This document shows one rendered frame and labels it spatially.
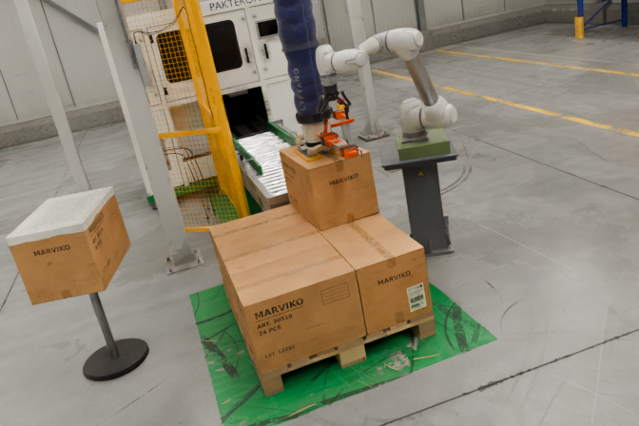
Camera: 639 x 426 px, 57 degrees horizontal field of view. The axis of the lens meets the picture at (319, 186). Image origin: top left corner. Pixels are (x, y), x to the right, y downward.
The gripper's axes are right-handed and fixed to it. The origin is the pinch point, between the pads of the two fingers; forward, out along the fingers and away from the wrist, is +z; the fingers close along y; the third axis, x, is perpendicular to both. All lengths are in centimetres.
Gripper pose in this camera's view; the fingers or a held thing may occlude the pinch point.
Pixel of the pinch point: (336, 120)
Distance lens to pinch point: 330.5
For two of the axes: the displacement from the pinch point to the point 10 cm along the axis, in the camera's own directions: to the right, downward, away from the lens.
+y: -9.4, 2.6, -2.3
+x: 2.9, 2.6, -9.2
